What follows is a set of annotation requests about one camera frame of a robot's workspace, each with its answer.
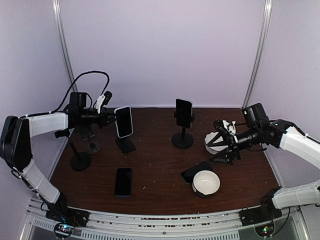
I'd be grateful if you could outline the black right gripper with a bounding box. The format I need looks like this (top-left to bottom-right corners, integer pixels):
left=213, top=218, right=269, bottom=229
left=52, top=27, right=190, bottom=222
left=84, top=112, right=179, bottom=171
left=207, top=125, right=261, bottom=165

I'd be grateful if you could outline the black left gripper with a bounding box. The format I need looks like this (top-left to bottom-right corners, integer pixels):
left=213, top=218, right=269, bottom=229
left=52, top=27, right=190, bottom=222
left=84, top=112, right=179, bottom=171
left=78, top=107, right=120, bottom=129

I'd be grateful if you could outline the white-cased smartphone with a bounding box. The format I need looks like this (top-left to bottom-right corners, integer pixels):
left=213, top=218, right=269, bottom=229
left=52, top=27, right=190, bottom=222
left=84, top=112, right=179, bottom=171
left=114, top=106, right=133, bottom=139

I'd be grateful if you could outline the black round-base clamp phone stand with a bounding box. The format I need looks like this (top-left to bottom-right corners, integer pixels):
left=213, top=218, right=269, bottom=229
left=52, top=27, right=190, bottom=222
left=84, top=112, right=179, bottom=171
left=172, top=110, right=195, bottom=149

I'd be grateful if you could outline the silver smartphone black screen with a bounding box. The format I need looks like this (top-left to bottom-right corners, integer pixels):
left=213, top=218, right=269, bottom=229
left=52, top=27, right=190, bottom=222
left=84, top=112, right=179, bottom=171
left=175, top=98, right=193, bottom=129

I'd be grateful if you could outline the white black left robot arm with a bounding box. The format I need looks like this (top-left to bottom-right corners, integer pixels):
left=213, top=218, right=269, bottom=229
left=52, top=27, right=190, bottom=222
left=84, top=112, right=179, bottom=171
left=0, top=91, right=114, bottom=222

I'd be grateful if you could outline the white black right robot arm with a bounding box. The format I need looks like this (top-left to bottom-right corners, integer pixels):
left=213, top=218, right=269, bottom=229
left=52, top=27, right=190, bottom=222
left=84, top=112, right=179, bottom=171
left=203, top=102, right=320, bottom=221

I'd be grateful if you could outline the clear-base metal phone stand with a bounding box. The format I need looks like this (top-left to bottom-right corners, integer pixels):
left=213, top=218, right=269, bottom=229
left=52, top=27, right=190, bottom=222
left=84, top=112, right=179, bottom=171
left=79, top=125, right=102, bottom=155

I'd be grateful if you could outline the black folding phone stand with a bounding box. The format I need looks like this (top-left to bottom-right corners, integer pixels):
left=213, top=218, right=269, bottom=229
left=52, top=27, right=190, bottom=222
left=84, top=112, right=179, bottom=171
left=115, top=137, right=136, bottom=154

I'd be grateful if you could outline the black gooseneck phone stand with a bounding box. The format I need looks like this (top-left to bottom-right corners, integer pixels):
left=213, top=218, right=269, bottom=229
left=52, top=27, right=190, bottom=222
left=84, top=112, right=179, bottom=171
left=54, top=129, right=91, bottom=172

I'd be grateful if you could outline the white scalloped dish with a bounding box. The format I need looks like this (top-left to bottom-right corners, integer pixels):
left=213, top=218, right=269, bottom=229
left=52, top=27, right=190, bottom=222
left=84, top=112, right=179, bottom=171
left=204, top=131, right=228, bottom=155

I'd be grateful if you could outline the white round bowl black rim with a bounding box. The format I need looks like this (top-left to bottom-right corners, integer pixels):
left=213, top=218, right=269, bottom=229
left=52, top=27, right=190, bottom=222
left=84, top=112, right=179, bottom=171
left=192, top=170, right=221, bottom=198

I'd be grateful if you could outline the dark smartphone under bowl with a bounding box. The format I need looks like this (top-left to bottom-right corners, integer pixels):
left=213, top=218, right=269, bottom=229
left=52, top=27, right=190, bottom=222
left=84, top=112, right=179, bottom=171
left=180, top=161, right=213, bottom=185

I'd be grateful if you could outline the blue-edged black smartphone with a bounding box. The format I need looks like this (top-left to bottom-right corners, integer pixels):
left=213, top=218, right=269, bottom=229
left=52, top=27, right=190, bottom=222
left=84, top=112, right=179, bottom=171
left=114, top=167, right=132, bottom=198

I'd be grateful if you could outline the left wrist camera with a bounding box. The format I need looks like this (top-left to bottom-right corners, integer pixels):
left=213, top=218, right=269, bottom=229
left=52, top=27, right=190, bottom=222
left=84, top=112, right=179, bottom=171
left=93, top=91, right=113, bottom=114

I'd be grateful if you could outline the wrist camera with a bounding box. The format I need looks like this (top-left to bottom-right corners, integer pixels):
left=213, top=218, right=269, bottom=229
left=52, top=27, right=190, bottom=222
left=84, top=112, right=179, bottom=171
left=93, top=91, right=113, bottom=114
left=213, top=119, right=236, bottom=137

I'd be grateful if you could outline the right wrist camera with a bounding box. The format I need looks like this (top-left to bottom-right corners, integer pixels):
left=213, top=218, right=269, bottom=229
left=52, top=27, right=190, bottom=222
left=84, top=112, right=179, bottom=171
left=213, top=119, right=236, bottom=137

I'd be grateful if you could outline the black braided left cable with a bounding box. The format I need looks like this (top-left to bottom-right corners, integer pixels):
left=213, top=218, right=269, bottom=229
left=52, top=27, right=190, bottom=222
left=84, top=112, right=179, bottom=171
left=56, top=71, right=111, bottom=113

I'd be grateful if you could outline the aluminium front rail frame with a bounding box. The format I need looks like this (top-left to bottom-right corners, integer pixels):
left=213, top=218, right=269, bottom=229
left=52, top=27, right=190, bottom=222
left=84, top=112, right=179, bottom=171
left=21, top=192, right=307, bottom=240

